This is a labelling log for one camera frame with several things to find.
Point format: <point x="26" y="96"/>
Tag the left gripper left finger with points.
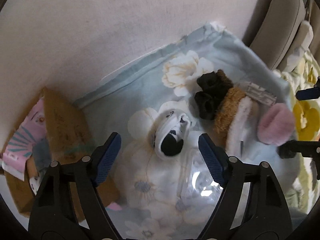
<point x="53" y="215"/>

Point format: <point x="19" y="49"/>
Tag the clear tape roll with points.
<point x="197" y="187"/>

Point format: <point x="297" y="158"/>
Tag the pink cardboard box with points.
<point x="51" y="128"/>

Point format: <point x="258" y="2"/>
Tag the light blue floral cloth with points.
<point x="133" y="103"/>

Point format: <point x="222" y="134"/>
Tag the grey blue fluffy sock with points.
<point x="41" y="154"/>

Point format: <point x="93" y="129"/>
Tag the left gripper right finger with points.
<point x="266" y="214"/>

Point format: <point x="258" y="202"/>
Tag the small white printed sock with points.
<point x="35" y="184"/>

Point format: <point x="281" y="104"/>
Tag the beige chair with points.
<point x="289" y="29"/>

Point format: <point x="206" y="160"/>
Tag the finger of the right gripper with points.
<point x="310" y="93"/>
<point x="308" y="149"/>

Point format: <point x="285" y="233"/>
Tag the brown white fluffy sock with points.
<point x="232" y="116"/>

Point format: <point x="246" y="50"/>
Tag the yellow floral bedding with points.
<point x="305" y="189"/>

